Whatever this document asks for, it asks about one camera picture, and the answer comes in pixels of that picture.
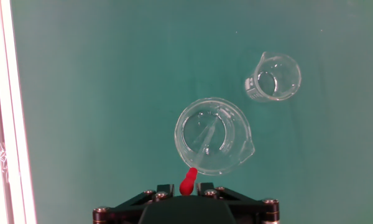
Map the small glass beaker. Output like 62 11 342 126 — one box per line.
244 51 302 103

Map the aluminium table edge rail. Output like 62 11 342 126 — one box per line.
0 0 38 224

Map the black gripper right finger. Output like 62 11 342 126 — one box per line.
196 182 280 224

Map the green table mat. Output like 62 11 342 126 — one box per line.
11 0 373 224

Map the glass dropper with red bulb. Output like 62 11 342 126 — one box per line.
179 116 220 197

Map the large glass beaker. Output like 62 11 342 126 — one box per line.
173 96 256 177

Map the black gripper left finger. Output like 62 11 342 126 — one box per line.
92 184 175 224

